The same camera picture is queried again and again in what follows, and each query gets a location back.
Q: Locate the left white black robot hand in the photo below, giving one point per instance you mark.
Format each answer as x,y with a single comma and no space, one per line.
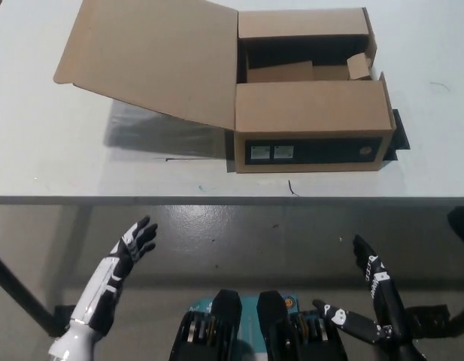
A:
111,278

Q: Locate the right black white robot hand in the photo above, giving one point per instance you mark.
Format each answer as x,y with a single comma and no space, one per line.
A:
384,297

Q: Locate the brown cardboard box with lid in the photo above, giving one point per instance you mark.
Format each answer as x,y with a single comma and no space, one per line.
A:
310,109

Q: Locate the black floor foot plate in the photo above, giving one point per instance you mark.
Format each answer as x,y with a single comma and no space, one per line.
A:
429,316

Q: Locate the black table leg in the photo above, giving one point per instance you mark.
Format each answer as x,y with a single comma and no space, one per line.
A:
17,287

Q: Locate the clear plastic bag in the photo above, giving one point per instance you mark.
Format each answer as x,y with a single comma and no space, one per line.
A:
149,129

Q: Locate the small folded cardboard piece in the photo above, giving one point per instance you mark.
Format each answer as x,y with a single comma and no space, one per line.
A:
358,67

